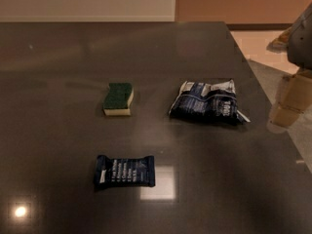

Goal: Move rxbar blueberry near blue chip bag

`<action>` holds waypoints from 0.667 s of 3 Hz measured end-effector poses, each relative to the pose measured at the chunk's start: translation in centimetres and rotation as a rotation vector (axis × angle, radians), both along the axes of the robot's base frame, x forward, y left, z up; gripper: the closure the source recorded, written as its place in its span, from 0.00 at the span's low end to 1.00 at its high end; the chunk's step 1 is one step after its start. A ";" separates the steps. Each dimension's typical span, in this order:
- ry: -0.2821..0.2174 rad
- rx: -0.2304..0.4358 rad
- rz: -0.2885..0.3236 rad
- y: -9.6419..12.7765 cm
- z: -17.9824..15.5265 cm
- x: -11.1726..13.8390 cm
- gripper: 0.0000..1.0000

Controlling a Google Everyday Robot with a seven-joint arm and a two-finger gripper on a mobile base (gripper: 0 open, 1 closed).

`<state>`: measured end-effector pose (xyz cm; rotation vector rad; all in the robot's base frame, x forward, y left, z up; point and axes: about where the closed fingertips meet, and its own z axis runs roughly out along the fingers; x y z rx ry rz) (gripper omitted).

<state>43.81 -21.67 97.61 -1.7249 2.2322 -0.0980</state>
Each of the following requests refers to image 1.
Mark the dark blue rxbar wrapper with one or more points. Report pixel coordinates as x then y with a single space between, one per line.
124 172

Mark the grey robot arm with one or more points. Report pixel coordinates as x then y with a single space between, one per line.
300 40

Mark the blue chip bag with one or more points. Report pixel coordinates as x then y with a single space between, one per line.
208 102

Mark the green and yellow sponge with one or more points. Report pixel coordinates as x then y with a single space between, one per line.
118 100

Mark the cardboard box stack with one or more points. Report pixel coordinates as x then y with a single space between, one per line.
294 96

